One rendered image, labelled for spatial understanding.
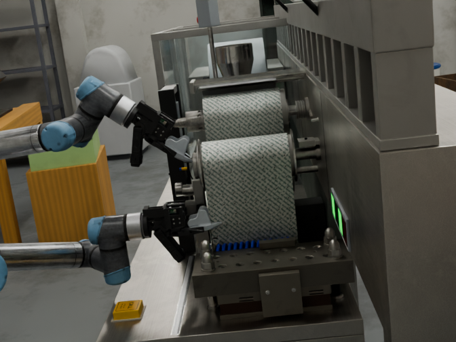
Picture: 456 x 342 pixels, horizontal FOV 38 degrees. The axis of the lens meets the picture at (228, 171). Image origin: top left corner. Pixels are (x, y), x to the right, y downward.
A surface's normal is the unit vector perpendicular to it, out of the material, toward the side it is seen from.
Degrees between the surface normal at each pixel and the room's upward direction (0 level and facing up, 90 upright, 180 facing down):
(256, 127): 92
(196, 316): 0
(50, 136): 90
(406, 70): 90
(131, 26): 90
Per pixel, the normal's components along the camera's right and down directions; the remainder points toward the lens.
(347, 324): -0.03, 0.23
